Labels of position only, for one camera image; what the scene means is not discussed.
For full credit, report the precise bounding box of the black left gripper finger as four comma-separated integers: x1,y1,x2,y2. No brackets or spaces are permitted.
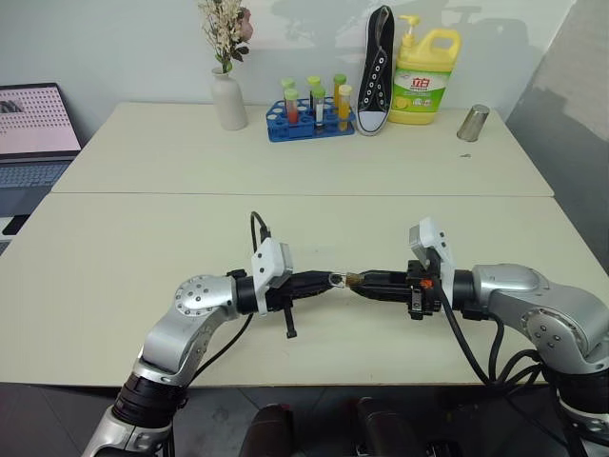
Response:
290,281,335,302
294,269,336,286

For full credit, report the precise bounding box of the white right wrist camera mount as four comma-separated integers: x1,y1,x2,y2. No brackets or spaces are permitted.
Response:
407,216,458,311

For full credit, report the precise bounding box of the yellow detergent pump bottle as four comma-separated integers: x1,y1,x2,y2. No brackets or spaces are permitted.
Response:
386,13,463,127

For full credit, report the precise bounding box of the green-capped tube orange liquid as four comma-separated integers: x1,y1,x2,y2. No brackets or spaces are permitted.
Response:
332,72,348,109

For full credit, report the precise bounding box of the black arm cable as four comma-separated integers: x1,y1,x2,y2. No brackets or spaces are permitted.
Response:
437,285,556,396
187,210,273,387

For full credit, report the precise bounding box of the green-capped tube white label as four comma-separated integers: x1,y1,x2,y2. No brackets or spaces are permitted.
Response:
310,85,328,133

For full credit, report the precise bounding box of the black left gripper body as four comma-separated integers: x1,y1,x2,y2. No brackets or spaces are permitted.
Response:
265,271,302,340

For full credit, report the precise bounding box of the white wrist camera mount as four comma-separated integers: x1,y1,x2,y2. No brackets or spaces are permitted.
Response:
407,216,458,311
249,237,298,318

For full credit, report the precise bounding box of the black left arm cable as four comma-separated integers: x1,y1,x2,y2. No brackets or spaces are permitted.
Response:
187,210,273,387

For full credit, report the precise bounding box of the grey laptop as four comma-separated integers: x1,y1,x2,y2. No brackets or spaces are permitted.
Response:
0,83,85,242

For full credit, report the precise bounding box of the white ceramic vase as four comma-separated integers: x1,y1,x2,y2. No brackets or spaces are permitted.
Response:
210,67,249,131

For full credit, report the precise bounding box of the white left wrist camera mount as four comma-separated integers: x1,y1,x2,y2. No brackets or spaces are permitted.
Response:
249,237,298,318

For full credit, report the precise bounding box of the black flat device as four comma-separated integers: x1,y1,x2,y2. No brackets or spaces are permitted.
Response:
1,214,30,237

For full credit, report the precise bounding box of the blue test tube rack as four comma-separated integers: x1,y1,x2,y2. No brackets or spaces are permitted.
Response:
265,97,358,144

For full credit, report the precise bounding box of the dried flower bouquet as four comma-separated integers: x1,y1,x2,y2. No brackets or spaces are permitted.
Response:
196,0,254,75

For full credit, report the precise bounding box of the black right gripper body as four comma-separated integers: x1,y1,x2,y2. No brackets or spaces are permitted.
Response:
404,259,444,322

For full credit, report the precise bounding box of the black canvas sneaker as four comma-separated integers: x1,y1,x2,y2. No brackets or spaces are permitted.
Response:
355,5,398,138

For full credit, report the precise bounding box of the green-capped tube red liquid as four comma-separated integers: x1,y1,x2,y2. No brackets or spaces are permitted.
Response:
283,87,300,127

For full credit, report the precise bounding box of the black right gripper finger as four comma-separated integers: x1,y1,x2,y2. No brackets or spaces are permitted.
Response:
359,269,409,285
350,280,410,303

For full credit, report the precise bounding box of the yellow-capped tube orange liquid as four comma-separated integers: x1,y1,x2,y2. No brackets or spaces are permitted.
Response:
336,84,354,132

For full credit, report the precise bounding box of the dark rounded shape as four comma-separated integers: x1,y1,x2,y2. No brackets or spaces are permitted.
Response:
236,403,295,457
349,396,432,457

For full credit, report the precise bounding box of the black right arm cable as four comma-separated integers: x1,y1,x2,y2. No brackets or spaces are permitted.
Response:
437,285,556,396

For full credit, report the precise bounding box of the steel cup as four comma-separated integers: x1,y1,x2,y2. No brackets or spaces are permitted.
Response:
456,104,492,143

